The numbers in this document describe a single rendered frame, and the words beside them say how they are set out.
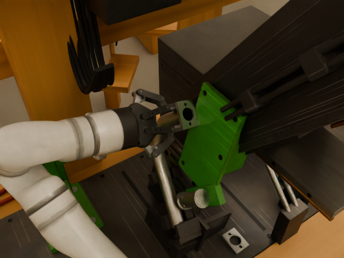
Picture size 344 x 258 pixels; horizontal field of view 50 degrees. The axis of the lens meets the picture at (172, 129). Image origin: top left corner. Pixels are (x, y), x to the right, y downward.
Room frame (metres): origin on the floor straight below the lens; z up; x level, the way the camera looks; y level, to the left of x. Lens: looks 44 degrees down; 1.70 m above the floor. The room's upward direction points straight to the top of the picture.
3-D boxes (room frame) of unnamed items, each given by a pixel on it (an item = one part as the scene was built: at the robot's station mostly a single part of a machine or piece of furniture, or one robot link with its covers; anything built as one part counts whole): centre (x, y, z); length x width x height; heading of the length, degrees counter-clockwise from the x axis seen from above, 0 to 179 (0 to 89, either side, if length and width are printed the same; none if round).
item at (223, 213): (0.53, -0.04, 0.92); 0.22 x 0.11 x 0.11; 34
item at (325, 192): (0.57, -0.25, 1.11); 0.39 x 0.16 x 0.03; 34
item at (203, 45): (0.78, -0.14, 1.07); 0.30 x 0.18 x 0.34; 124
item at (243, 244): (0.44, -0.15, 0.90); 0.06 x 0.04 x 0.01; 33
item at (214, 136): (0.52, -0.10, 1.17); 0.13 x 0.12 x 0.20; 124
